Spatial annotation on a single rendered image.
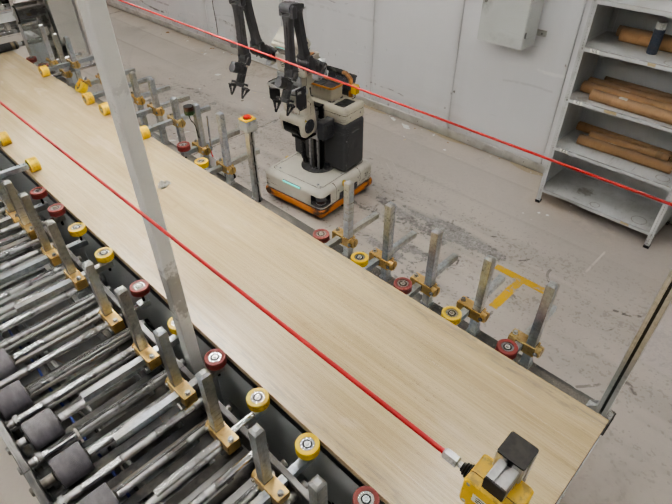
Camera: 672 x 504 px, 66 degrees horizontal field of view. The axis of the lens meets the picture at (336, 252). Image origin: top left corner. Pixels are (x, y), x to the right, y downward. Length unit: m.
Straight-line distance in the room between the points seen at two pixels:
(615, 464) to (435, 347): 1.33
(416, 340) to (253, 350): 0.62
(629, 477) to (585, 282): 1.39
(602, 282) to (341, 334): 2.35
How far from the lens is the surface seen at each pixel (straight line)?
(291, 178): 4.12
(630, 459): 3.11
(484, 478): 0.74
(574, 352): 3.43
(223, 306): 2.19
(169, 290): 1.85
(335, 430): 1.79
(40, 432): 2.12
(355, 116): 4.02
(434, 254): 2.23
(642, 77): 4.47
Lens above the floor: 2.43
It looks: 40 degrees down
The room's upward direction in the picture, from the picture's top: 1 degrees counter-clockwise
